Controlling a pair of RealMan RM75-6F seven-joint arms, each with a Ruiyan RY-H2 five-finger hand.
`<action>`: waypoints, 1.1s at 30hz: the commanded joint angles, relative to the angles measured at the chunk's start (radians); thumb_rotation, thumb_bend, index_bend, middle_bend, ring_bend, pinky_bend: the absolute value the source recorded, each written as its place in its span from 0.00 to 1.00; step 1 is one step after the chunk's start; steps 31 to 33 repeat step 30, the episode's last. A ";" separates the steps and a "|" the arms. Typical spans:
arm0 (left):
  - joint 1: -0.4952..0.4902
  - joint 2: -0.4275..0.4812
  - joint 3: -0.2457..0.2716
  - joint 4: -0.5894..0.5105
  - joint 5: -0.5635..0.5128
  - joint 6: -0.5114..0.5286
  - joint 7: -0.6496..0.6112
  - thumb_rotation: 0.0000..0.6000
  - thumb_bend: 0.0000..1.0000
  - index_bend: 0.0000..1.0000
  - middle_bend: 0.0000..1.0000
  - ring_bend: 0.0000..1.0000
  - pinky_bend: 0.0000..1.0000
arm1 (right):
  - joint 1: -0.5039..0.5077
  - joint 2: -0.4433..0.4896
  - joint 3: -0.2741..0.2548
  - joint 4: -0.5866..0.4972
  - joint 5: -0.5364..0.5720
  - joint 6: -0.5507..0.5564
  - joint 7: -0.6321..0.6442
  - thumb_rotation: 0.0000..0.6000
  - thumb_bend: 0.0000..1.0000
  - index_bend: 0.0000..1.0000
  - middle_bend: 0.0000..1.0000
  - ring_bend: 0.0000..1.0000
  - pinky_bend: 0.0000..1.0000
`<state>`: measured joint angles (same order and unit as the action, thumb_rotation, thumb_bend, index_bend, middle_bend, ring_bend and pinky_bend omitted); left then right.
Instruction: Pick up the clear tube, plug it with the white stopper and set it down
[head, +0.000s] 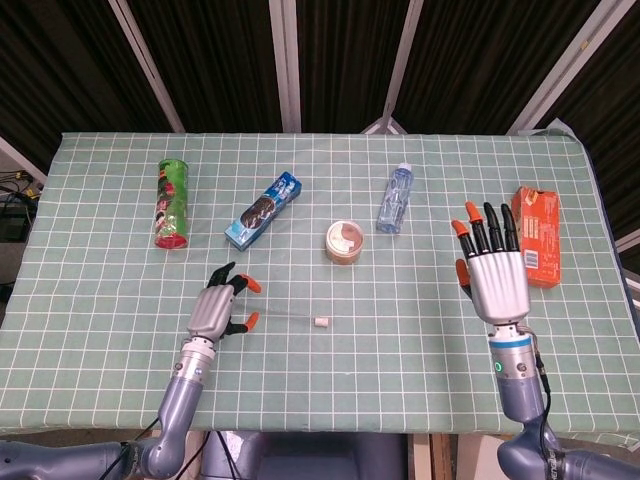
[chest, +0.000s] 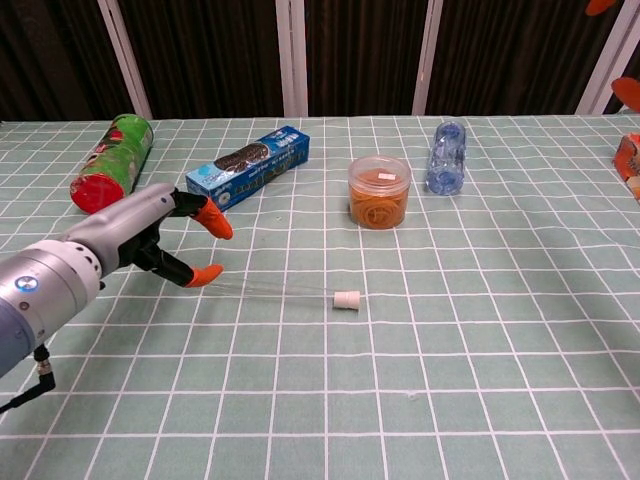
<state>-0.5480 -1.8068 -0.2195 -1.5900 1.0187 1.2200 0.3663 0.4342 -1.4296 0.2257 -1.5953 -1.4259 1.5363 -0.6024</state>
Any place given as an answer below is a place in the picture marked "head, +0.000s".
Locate right robot hand silver orange-tipped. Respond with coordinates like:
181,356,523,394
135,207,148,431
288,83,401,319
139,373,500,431
450,200,532,324

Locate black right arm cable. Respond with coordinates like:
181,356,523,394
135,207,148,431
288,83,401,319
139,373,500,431
530,339,569,480

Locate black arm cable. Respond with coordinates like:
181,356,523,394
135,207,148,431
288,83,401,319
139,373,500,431
97,419,161,480
530,339,569,480

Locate black equipment box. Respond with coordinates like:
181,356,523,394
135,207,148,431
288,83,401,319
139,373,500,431
0,209,34,242

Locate white metal frame post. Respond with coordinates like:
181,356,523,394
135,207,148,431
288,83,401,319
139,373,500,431
268,0,303,134
108,0,186,134
359,0,426,135
507,0,621,136

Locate white metal frame rail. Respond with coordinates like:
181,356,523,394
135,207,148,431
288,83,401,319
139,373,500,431
0,134,49,186

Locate blue cookie box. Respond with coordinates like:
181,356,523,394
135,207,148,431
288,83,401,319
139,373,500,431
223,171,304,253

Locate round brown lidded cup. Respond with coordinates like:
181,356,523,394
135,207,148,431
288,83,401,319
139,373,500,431
325,220,366,267

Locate thin clear stick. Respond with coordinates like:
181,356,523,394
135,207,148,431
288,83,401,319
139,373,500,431
244,305,317,326

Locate bundle of floor cables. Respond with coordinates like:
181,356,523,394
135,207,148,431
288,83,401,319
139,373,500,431
0,169,44,202

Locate green checkered tablecloth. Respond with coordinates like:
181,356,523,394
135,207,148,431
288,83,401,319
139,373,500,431
0,130,640,444

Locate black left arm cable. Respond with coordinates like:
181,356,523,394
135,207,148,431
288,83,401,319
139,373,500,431
97,419,161,480

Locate green chips can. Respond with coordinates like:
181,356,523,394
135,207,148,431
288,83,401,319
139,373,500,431
153,158,193,250

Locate left robot hand silver orange-tipped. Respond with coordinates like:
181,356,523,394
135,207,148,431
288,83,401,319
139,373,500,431
187,261,263,342

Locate orange cardboard box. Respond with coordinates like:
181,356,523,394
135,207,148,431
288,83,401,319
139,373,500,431
509,186,562,290

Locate wooden table frame board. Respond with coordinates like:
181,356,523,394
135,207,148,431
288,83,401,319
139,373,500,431
407,432,457,480

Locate clear plastic water bottle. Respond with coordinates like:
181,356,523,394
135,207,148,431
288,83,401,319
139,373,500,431
375,162,417,235

